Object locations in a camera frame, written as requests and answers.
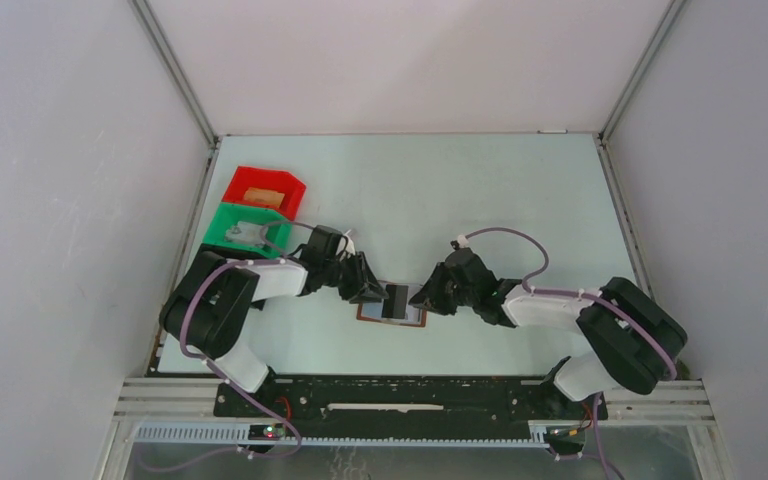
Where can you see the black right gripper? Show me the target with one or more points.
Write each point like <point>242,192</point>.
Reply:
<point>429,296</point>

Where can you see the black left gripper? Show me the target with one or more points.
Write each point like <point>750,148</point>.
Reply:
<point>364,287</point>

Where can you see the brown leather card holder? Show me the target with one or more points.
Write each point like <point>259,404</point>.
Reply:
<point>395,310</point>

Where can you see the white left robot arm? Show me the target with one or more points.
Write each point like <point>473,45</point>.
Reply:
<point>207,310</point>

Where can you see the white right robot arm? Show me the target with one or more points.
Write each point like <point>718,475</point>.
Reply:
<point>633,342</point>

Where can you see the orange card in red bin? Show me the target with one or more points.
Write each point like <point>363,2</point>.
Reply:
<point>264,198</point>

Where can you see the clear card in green bin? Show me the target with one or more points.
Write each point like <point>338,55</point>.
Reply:
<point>244,233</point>

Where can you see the green plastic bin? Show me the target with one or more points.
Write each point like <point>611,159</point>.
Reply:
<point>275,231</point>

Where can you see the red plastic bin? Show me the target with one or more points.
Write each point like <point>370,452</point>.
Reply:
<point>278,190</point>

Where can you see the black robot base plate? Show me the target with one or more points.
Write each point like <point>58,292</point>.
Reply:
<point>446,408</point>

